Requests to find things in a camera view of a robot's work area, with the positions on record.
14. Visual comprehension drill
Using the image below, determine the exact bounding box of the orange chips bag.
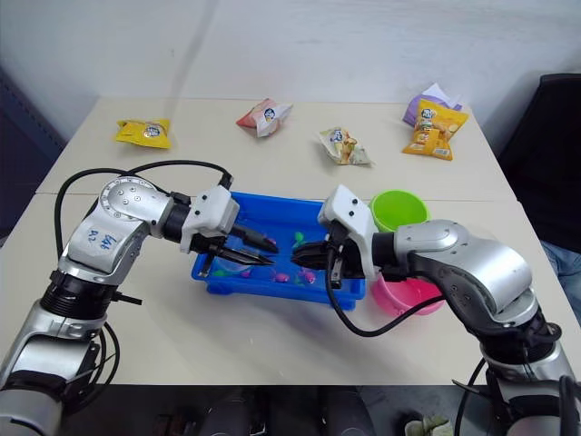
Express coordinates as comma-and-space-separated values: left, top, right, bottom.
400, 99, 470, 162

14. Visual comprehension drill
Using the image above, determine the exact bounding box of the purple snack bag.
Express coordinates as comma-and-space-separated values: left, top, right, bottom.
401, 82, 466, 126

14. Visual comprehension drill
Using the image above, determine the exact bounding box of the yellow snack bag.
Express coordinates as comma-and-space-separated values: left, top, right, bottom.
113, 118, 173, 151

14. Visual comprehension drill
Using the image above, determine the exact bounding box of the red and white snack bag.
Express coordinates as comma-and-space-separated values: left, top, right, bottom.
235, 97, 294, 139

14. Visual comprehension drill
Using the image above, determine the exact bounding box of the dark blue partition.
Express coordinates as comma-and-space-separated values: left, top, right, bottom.
0, 66, 70, 249

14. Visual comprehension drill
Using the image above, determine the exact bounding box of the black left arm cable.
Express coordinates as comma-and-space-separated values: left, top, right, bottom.
54, 159, 236, 269

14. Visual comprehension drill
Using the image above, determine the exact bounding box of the green and white cloth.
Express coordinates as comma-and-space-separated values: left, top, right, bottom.
405, 414, 451, 436

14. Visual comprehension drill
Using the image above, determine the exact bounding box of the person's blue jeans leg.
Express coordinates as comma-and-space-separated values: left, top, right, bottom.
541, 240, 581, 283

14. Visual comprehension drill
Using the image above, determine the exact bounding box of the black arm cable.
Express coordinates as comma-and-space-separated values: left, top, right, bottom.
325, 253, 449, 338
54, 159, 236, 269

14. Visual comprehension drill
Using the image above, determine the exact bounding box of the pale green snack bag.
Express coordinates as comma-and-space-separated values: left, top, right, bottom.
318, 127, 375, 167

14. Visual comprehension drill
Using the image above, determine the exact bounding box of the pink plastic bucket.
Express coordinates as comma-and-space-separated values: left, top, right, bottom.
370, 270, 448, 317

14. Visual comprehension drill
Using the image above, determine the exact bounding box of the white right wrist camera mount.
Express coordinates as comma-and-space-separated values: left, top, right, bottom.
317, 183, 379, 282

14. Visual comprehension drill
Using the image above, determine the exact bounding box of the green plastic bucket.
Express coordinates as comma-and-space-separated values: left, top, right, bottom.
369, 189, 431, 234

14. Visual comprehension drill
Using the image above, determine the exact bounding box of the black chair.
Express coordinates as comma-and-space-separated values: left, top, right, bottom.
496, 72, 581, 238

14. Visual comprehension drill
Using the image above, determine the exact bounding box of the blue plastic tub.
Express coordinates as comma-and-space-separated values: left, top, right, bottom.
191, 191, 369, 312

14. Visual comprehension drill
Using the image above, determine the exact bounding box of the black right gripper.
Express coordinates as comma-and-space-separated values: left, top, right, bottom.
290, 220, 365, 290

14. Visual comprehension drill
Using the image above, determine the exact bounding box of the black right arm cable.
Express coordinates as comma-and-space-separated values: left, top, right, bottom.
325, 253, 449, 338

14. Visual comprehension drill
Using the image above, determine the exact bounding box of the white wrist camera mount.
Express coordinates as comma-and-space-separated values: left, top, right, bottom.
180, 185, 241, 255
317, 183, 379, 282

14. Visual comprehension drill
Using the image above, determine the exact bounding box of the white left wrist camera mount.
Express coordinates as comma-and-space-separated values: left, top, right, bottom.
180, 185, 241, 255

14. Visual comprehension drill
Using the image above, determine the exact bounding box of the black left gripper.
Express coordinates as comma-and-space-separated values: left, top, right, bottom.
189, 224, 281, 269

